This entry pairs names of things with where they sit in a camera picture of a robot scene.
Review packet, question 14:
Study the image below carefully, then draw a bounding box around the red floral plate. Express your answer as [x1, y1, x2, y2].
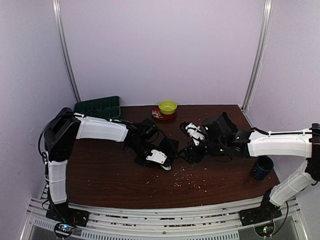
[151, 106, 177, 121]

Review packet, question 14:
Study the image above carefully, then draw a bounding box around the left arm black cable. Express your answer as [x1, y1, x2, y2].
[109, 119, 173, 153]

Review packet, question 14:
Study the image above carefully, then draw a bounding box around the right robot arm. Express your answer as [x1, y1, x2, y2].
[179, 118, 320, 221]

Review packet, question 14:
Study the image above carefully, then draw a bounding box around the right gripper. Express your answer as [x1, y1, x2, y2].
[177, 136, 225, 165]

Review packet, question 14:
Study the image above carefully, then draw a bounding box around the right controller board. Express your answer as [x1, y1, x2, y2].
[254, 222, 275, 237]

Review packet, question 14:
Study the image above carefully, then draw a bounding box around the dark blue mug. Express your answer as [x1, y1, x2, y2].
[250, 156, 274, 180]

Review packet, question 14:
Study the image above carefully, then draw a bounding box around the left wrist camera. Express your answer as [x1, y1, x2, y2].
[140, 118, 158, 140]

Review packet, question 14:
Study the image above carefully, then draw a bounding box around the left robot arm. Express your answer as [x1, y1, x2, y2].
[39, 107, 178, 222]

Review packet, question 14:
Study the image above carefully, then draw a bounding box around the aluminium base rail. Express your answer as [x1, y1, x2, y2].
[18, 197, 311, 240]

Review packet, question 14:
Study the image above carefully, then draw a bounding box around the controller board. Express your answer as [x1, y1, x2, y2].
[53, 222, 75, 238]
[254, 222, 275, 237]

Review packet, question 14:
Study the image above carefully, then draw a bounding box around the left controller board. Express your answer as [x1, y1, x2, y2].
[53, 222, 75, 238]

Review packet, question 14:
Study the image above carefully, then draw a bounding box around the black underwear white trim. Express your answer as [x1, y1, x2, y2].
[158, 137, 179, 171]

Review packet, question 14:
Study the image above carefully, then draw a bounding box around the black underwear beige waistband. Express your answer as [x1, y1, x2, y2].
[216, 112, 239, 134]

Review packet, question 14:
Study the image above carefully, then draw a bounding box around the aluminium frame post right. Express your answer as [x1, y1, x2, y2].
[241, 0, 273, 114]

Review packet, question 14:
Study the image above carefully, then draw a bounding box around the lime green plastic bowl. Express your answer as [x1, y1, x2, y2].
[158, 100, 178, 115]

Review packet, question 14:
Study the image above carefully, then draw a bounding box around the green plastic divider tray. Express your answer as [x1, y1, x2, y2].
[73, 95, 121, 119]

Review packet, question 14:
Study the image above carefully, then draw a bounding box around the aluminium frame post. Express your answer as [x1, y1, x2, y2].
[52, 0, 81, 103]
[241, 0, 273, 114]

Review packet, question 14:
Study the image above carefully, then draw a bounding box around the aluminium frame post left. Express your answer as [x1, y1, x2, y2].
[52, 0, 81, 103]

